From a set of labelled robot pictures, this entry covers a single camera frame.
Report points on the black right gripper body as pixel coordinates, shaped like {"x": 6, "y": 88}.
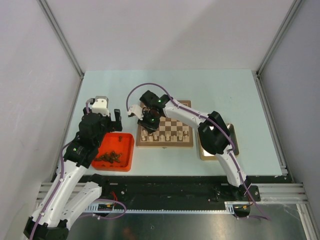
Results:
{"x": 150, "y": 120}

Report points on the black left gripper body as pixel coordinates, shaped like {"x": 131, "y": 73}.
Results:
{"x": 107, "y": 125}

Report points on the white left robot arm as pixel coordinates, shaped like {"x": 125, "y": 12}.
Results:
{"x": 53, "y": 219}

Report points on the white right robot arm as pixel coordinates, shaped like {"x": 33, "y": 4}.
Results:
{"x": 214, "y": 135}

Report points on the wooden chess board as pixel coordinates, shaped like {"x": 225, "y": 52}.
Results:
{"x": 166, "y": 126}

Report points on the pile of dark chess pieces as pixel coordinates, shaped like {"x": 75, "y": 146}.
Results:
{"x": 107, "y": 159}

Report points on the orange plastic tray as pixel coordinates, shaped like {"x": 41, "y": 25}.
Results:
{"x": 126, "y": 147}

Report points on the gold metal tin tray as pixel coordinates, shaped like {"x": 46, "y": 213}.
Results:
{"x": 206, "y": 156}

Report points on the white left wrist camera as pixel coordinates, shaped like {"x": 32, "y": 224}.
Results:
{"x": 100, "y": 106}

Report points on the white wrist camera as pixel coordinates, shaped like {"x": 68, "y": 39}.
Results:
{"x": 100, "y": 106}
{"x": 135, "y": 111}

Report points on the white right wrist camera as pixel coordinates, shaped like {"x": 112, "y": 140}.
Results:
{"x": 135, "y": 111}

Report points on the grey slotted cable duct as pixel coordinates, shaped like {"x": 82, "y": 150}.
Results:
{"x": 227, "y": 208}

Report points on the left aluminium frame post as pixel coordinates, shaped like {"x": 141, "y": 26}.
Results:
{"x": 48, "y": 13}

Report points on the aluminium frame post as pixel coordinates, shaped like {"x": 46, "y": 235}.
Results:
{"x": 48, "y": 13}
{"x": 280, "y": 34}

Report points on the right aluminium frame post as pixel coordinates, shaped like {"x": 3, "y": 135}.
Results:
{"x": 280, "y": 34}

